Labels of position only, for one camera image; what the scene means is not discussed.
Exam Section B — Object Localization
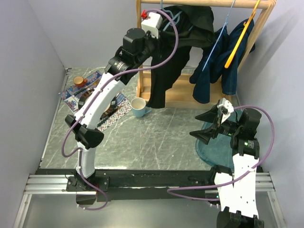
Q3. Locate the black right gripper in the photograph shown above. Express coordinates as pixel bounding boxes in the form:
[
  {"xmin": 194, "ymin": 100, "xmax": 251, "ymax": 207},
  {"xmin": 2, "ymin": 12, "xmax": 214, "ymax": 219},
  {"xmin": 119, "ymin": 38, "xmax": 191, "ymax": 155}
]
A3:
[{"xmin": 190, "ymin": 104, "xmax": 241, "ymax": 144}]

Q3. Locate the teal plastic hanger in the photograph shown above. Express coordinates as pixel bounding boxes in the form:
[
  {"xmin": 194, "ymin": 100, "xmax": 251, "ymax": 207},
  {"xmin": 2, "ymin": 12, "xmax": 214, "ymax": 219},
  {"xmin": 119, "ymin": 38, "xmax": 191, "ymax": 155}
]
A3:
[{"xmin": 160, "ymin": 0, "xmax": 181, "ymax": 31}]

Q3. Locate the black garment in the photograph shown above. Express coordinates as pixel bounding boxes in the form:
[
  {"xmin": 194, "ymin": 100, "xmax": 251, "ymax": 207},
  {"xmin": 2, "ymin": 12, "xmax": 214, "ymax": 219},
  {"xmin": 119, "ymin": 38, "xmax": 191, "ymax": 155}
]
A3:
[{"xmin": 147, "ymin": 5, "xmax": 215, "ymax": 108}]

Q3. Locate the dark denim skirt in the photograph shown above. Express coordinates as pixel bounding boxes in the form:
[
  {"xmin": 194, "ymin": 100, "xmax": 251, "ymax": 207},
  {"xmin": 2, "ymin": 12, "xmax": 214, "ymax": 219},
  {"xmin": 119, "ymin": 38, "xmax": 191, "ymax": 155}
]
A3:
[{"xmin": 210, "ymin": 19, "xmax": 255, "ymax": 95}]

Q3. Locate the light blue wire hanger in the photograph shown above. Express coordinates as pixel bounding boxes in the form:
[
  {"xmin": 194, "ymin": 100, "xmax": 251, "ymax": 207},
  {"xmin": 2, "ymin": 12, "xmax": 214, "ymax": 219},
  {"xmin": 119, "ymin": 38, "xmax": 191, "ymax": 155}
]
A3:
[{"xmin": 201, "ymin": 0, "xmax": 236, "ymax": 72}]

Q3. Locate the yellow plastic hanger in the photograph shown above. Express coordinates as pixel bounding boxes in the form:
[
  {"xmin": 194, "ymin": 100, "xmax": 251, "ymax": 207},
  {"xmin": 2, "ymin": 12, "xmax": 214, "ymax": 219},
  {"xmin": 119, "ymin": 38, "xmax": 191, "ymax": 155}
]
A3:
[{"xmin": 224, "ymin": 0, "xmax": 260, "ymax": 68}]

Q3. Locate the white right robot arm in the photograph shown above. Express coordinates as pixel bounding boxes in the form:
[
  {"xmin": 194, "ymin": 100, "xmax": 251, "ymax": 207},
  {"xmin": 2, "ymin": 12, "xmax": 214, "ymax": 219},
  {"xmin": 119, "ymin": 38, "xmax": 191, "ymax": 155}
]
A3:
[{"xmin": 190, "ymin": 106, "xmax": 265, "ymax": 228}]

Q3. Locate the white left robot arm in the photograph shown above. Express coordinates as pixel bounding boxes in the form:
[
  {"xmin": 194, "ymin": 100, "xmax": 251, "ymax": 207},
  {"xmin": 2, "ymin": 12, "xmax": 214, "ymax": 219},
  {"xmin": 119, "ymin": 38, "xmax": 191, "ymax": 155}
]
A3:
[{"xmin": 65, "ymin": 28, "xmax": 161, "ymax": 191}]

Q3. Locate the teal plastic basket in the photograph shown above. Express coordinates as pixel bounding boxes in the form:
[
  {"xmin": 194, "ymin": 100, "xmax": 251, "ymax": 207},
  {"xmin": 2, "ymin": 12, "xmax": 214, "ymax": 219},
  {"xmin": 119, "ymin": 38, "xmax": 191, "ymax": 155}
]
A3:
[{"xmin": 195, "ymin": 111, "xmax": 247, "ymax": 171}]

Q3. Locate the wooden clothes rack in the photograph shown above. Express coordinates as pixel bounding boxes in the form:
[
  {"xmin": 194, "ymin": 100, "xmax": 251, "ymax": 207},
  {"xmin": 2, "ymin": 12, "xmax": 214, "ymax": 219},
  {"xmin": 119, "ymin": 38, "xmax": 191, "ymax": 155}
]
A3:
[{"xmin": 137, "ymin": 0, "xmax": 276, "ymax": 109}]

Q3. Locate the light blue mug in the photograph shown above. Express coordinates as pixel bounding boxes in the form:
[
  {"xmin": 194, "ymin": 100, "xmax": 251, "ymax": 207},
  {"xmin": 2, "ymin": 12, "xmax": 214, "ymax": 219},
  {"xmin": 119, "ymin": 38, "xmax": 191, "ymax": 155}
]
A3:
[{"xmin": 131, "ymin": 97, "xmax": 152, "ymax": 118}]

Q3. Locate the striped rim dinner plate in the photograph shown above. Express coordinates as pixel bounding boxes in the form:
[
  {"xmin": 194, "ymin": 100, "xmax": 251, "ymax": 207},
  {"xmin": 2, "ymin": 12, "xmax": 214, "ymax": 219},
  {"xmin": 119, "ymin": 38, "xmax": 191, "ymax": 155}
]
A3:
[{"xmin": 78, "ymin": 89, "xmax": 119, "ymax": 120}]

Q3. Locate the orange small cup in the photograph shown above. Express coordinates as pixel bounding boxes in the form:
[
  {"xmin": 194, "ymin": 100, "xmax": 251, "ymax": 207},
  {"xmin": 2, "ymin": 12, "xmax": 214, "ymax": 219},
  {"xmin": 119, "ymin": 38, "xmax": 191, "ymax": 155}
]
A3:
[{"xmin": 73, "ymin": 76, "xmax": 88, "ymax": 88}]

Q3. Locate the blue patterned placemat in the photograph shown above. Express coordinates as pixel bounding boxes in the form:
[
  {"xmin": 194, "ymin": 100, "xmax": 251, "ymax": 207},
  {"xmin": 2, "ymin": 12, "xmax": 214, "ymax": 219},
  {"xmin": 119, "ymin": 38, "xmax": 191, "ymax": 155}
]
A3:
[{"xmin": 60, "ymin": 71, "xmax": 131, "ymax": 132}]

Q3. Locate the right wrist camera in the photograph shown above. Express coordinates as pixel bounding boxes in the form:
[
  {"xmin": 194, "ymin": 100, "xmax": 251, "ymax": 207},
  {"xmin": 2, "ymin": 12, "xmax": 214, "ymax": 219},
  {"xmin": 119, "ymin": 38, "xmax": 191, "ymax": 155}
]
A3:
[{"xmin": 217, "ymin": 97, "xmax": 234, "ymax": 124}]

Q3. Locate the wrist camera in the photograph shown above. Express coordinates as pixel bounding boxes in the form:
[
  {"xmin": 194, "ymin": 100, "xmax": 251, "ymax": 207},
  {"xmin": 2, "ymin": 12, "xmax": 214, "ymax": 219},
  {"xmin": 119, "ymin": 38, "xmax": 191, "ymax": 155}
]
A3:
[
  {"xmin": 141, "ymin": 10, "xmax": 162, "ymax": 39},
  {"xmin": 217, "ymin": 97, "xmax": 234, "ymax": 124}
]

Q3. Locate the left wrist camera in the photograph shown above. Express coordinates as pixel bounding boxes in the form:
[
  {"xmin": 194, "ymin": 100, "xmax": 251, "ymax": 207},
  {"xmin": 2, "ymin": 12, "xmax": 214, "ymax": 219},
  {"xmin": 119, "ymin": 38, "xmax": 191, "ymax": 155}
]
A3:
[{"xmin": 141, "ymin": 10, "xmax": 162, "ymax": 39}]

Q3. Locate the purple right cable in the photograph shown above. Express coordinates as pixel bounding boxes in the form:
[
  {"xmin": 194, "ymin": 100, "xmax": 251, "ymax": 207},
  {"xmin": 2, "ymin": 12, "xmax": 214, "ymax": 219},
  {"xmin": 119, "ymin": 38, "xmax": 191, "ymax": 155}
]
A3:
[{"xmin": 167, "ymin": 105, "xmax": 275, "ymax": 201}]

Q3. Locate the dark handled knife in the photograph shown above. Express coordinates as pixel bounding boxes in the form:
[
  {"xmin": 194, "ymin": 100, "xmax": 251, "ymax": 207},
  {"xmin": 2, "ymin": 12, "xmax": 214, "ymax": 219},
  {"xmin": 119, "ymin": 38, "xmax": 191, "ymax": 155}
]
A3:
[{"xmin": 97, "ymin": 105, "xmax": 122, "ymax": 127}]

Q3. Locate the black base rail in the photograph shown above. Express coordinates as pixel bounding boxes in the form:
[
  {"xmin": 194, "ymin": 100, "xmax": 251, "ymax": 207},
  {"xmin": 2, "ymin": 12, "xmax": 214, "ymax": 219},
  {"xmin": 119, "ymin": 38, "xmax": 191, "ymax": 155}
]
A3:
[{"xmin": 36, "ymin": 165, "xmax": 232, "ymax": 206}]

